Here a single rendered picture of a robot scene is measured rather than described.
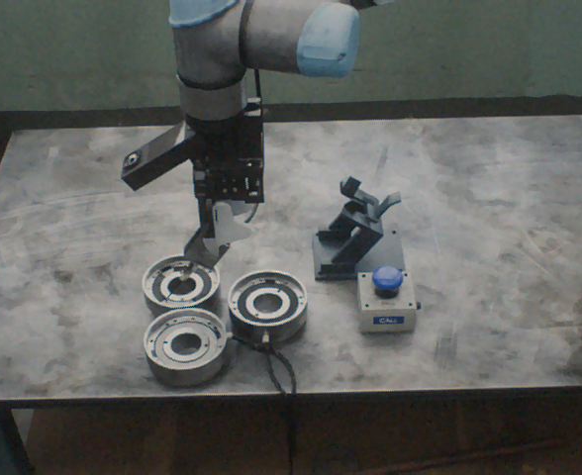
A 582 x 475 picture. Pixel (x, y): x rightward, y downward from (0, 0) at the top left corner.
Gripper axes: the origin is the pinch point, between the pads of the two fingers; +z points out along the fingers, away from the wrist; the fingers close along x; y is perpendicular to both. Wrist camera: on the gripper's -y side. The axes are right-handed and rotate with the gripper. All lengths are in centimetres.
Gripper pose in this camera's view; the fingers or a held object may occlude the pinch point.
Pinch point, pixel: (210, 240)
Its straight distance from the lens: 117.0
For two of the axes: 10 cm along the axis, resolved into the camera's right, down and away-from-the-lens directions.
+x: -0.2, -6.6, 7.5
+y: 10.0, -0.3, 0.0
